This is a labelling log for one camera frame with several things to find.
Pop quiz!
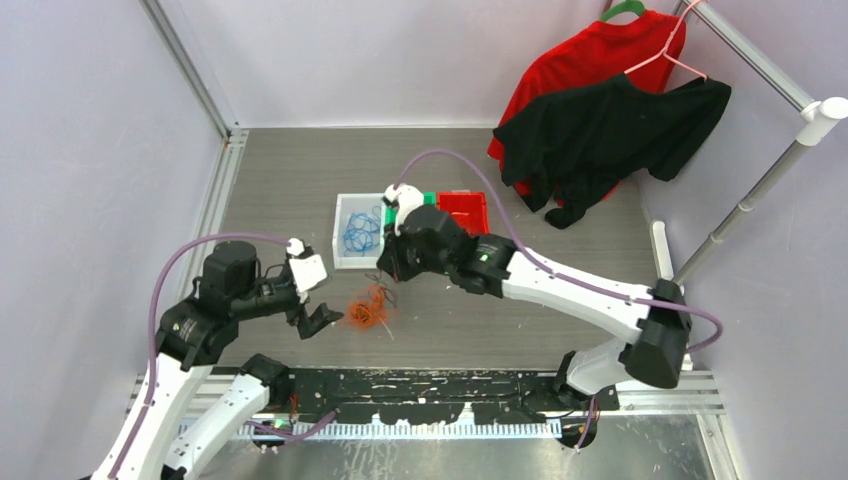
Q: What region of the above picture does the single brown cable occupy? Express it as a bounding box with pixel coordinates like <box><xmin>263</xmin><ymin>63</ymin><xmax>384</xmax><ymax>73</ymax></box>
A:
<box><xmin>364</xmin><ymin>271</ymin><xmax>399</xmax><ymax>309</ymax></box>

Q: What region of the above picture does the blue cable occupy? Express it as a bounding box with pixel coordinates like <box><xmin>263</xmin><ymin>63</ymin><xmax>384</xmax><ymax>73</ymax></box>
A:
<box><xmin>341</xmin><ymin>206</ymin><xmax>386</xmax><ymax>256</ymax></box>

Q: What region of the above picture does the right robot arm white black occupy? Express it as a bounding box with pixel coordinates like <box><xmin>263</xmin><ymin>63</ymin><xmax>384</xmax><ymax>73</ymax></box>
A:
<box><xmin>377</xmin><ymin>205</ymin><xmax>692</xmax><ymax>411</ymax></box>

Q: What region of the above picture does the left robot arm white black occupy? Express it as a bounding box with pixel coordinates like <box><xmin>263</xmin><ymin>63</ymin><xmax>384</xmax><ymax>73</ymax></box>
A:
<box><xmin>91</xmin><ymin>233</ymin><xmax>342</xmax><ymax>479</ymax></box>

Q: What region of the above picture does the green plastic bin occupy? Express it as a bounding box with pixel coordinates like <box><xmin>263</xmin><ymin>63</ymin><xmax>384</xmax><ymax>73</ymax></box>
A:
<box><xmin>382</xmin><ymin>192</ymin><xmax>437</xmax><ymax>228</ymax></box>

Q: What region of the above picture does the red plastic bin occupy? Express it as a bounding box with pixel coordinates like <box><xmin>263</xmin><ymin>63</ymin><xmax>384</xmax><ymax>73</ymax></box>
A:
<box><xmin>436</xmin><ymin>191</ymin><xmax>489</xmax><ymax>235</ymax></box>

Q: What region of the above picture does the white plastic bin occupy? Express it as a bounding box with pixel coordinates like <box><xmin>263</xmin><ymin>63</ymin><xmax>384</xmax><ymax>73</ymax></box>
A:
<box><xmin>332</xmin><ymin>193</ymin><xmax>385</xmax><ymax>270</ymax></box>

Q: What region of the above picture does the black t-shirt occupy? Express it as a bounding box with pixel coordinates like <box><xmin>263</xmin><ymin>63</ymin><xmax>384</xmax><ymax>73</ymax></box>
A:
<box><xmin>493</xmin><ymin>74</ymin><xmax>732</xmax><ymax>229</ymax></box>

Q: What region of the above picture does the red t-shirt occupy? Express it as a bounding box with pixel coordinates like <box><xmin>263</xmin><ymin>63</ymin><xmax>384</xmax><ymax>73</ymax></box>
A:
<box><xmin>498</xmin><ymin>10</ymin><xmax>678</xmax><ymax>212</ymax></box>

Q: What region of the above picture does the pink hanger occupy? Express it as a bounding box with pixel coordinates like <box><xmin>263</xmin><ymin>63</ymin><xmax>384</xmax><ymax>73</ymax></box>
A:
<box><xmin>624</xmin><ymin>0</ymin><xmax>708</xmax><ymax>80</ymax></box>

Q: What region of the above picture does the green hanger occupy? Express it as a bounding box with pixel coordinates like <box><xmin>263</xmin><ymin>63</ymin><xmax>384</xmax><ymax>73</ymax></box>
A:
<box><xmin>599</xmin><ymin>0</ymin><xmax>647</xmax><ymax>22</ymax></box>

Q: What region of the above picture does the metal clothes rack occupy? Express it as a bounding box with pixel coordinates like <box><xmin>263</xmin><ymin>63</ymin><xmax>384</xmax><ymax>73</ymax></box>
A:
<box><xmin>640</xmin><ymin>1</ymin><xmax>847</xmax><ymax>374</ymax></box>

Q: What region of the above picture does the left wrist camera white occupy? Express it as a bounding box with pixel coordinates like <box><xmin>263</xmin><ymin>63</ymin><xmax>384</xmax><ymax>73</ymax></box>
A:
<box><xmin>286</xmin><ymin>238</ymin><xmax>330</xmax><ymax>303</ymax></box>

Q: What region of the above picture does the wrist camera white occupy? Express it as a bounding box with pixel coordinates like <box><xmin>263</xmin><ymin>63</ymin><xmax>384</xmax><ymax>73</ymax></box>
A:
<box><xmin>286</xmin><ymin>238</ymin><xmax>330</xmax><ymax>303</ymax></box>
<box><xmin>383</xmin><ymin>183</ymin><xmax>424</xmax><ymax>236</ymax></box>

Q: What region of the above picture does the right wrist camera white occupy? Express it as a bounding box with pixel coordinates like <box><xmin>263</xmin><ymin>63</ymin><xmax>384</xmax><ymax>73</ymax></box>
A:
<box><xmin>383</xmin><ymin>183</ymin><xmax>424</xmax><ymax>236</ymax></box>

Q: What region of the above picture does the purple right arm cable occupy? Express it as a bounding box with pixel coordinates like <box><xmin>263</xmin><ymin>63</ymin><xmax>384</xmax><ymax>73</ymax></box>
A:
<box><xmin>392</xmin><ymin>148</ymin><xmax>725</xmax><ymax>354</ymax></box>

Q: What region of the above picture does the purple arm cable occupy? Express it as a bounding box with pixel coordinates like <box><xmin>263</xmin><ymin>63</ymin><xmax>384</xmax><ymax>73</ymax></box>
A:
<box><xmin>122</xmin><ymin>232</ymin><xmax>293</xmax><ymax>480</ymax></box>
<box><xmin>392</xmin><ymin>148</ymin><xmax>725</xmax><ymax>354</ymax></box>

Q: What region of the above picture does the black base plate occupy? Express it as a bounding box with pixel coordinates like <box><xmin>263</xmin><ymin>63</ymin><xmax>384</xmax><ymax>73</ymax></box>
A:
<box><xmin>261</xmin><ymin>368</ymin><xmax>587</xmax><ymax>425</ymax></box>

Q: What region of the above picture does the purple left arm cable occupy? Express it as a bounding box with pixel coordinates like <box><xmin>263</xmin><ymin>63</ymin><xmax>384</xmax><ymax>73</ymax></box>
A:
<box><xmin>122</xmin><ymin>232</ymin><xmax>293</xmax><ymax>480</ymax></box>

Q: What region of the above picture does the white perforated cable duct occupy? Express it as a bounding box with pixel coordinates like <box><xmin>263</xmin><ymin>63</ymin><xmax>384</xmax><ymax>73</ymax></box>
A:
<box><xmin>231</xmin><ymin>421</ymin><xmax>564</xmax><ymax>441</ymax></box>

